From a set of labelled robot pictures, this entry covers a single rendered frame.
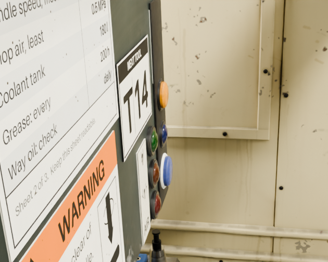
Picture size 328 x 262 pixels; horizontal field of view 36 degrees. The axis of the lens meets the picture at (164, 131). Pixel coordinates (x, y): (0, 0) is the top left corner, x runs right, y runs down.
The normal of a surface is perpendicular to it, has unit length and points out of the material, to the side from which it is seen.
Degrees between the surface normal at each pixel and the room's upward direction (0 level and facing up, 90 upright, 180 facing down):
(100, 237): 90
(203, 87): 90
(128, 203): 90
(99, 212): 90
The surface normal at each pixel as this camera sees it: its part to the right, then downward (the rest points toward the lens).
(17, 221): 0.98, 0.03
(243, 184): -0.18, 0.37
